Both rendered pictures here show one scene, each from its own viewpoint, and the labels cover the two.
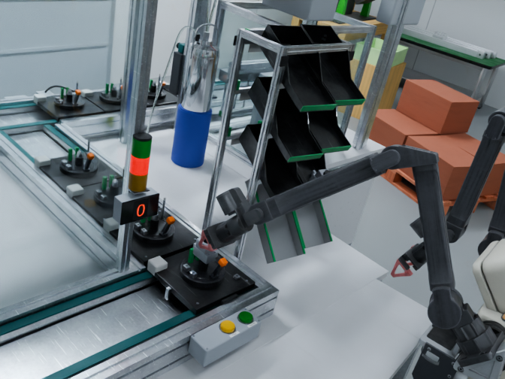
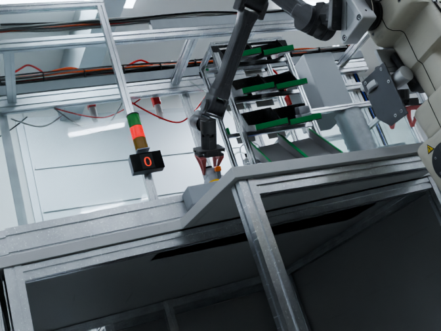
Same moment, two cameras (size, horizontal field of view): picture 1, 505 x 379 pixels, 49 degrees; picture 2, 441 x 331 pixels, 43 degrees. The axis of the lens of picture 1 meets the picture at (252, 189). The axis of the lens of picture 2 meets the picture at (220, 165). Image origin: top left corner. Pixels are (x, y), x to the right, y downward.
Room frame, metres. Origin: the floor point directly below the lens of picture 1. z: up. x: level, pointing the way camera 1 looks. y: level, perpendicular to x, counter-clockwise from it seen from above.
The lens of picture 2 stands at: (-0.32, -0.81, 0.43)
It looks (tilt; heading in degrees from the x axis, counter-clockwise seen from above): 19 degrees up; 27
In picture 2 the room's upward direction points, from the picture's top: 18 degrees counter-clockwise
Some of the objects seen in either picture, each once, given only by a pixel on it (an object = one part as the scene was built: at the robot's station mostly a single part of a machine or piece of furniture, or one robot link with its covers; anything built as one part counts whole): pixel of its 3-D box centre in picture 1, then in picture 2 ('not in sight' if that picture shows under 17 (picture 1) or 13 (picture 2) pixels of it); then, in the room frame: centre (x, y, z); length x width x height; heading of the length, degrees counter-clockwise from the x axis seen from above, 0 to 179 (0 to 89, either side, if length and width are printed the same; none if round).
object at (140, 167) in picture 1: (139, 163); (137, 132); (1.30, 0.31, 1.34); 0.05 x 0.05 x 0.05
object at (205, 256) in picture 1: (204, 246); (210, 176); (1.38, 0.11, 1.07); 0.08 x 0.04 x 0.07; 51
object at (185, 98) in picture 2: not in sight; (205, 160); (2.41, 0.66, 1.56); 0.04 x 0.04 x 1.39; 50
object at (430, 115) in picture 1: (434, 141); not in sight; (4.80, -1.53, 0.39); 1.37 x 1.05 x 0.77; 45
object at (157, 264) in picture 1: (157, 266); not in sight; (1.36, 0.23, 0.97); 0.05 x 0.05 x 0.04; 50
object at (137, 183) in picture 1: (137, 179); (140, 144); (1.30, 0.31, 1.29); 0.05 x 0.05 x 0.05
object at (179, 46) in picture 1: (179, 68); not in sight; (2.70, 0.49, 1.18); 0.07 x 0.07 x 0.26; 50
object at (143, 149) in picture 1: (141, 146); (134, 121); (1.30, 0.31, 1.39); 0.05 x 0.05 x 0.05
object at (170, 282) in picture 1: (201, 275); not in sight; (1.37, 0.10, 0.96); 0.24 x 0.24 x 0.02; 50
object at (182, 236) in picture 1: (154, 221); not in sight; (1.53, 0.29, 1.01); 0.24 x 0.24 x 0.13; 50
